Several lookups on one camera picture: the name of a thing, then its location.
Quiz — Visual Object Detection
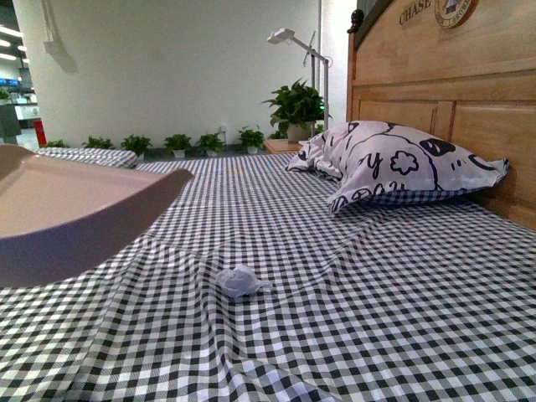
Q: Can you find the white paper ball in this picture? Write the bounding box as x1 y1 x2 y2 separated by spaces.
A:
216 265 271 298

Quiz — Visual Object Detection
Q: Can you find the beige plastic dustpan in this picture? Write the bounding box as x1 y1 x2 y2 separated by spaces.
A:
1 144 193 287

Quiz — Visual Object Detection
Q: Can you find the far wooden nightstand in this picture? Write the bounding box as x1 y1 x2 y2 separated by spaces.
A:
263 139 302 154

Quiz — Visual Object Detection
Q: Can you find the small potted plant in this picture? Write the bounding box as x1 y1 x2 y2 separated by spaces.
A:
239 126 265 155
82 136 115 150
121 134 152 157
164 134 191 158
197 132 225 156

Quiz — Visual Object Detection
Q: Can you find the large potted green plant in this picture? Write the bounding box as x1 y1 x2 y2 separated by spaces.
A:
264 80 330 143

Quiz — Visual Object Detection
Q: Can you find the white cartoon print pillow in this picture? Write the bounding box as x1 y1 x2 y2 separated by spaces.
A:
286 121 509 214

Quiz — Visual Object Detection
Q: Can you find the folded checkered blanket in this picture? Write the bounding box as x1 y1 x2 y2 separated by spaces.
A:
36 147 138 168

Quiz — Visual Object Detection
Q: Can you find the white floor lamp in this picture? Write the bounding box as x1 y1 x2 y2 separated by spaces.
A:
266 28 330 129

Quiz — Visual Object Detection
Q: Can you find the black white checkered bedsheet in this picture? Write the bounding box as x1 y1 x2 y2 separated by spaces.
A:
1 156 535 401

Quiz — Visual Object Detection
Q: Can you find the wooden headboard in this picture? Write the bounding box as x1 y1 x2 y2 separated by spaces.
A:
347 1 535 228

